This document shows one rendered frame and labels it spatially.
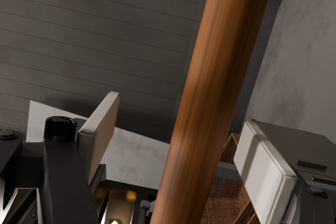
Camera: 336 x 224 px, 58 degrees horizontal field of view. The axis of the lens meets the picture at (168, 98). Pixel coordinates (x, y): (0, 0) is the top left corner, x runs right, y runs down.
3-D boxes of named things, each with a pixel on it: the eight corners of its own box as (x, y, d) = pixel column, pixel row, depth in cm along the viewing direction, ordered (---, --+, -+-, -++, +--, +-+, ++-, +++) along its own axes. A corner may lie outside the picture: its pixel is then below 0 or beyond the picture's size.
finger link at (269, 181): (284, 174, 13) (300, 177, 13) (245, 119, 20) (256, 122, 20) (263, 232, 14) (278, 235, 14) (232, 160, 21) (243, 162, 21)
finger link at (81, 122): (56, 201, 12) (-23, 186, 11) (90, 146, 16) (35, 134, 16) (61, 167, 11) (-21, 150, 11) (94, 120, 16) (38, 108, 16)
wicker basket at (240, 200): (258, 288, 133) (197, 277, 132) (233, 206, 187) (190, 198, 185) (296, 195, 119) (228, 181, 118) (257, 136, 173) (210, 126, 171)
